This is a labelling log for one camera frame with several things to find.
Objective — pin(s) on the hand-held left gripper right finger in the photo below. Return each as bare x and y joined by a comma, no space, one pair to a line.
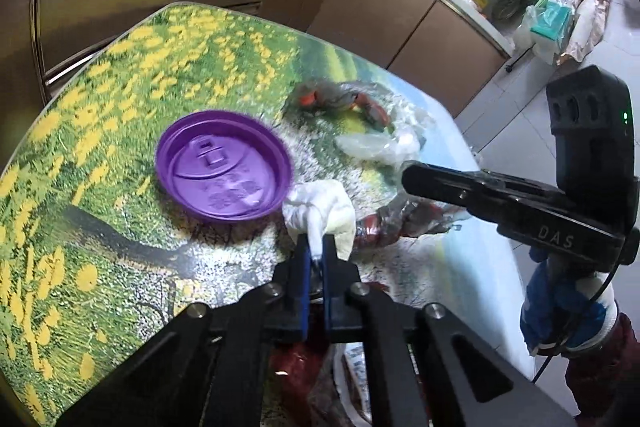
328,287

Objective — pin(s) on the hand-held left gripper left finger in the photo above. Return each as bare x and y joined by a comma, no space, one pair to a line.
301,287

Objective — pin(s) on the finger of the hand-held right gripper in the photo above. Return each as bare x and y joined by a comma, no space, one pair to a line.
445,184

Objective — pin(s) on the red foil snack wrapper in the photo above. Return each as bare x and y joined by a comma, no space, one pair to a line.
395,224

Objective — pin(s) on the white tissue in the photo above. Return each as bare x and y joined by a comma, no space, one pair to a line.
320,202

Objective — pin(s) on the clear plastic wrapper red print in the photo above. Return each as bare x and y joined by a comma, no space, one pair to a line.
345,99

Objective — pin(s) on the purple plastic cup lid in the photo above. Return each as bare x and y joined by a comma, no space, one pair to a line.
220,167

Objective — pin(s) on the person's right forearm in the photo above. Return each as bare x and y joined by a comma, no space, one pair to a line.
610,372

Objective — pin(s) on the person's right hand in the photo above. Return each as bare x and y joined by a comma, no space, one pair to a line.
555,312

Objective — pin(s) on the clear crumpled plastic bag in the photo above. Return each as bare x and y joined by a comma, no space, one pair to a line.
380,144

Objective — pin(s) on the dark red snack wrapper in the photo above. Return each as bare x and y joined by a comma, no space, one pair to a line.
295,372

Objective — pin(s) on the white printed packet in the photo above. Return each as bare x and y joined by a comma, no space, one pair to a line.
350,377

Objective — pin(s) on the brown paper bag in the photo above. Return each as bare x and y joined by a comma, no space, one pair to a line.
590,22

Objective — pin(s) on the brown kitchen counter cabinet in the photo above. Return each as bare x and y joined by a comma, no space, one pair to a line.
375,7

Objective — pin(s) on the flower print table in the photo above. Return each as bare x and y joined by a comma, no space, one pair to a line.
125,107

